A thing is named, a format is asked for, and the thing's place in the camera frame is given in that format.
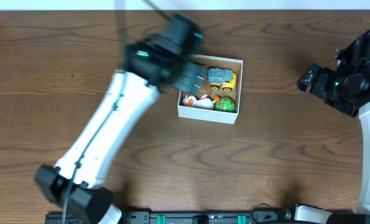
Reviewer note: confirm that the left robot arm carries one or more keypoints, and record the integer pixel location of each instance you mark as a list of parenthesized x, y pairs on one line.
[(76, 182)]

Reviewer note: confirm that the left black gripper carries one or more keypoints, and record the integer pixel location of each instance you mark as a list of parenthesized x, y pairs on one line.
[(190, 78)]

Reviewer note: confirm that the white cardboard box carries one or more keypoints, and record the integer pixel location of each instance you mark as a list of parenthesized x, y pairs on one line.
[(211, 115)]

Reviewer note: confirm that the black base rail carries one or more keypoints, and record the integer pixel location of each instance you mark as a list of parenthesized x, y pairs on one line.
[(261, 213)]

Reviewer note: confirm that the brown plush toy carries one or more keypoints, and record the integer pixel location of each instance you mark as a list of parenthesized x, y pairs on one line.
[(205, 88)]

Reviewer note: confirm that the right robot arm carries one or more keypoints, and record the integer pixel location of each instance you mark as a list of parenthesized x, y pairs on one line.
[(346, 89)]

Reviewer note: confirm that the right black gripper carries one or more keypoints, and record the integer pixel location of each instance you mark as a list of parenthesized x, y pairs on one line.
[(309, 80)]

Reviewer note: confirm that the grey yellow toy truck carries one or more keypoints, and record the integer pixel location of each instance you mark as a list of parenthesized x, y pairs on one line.
[(221, 78)]

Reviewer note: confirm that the white pink toy animal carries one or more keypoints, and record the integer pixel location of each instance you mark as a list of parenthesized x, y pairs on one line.
[(204, 102)]

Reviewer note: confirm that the green ball with orange numbers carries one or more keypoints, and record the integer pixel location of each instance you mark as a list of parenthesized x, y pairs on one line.
[(225, 104)]

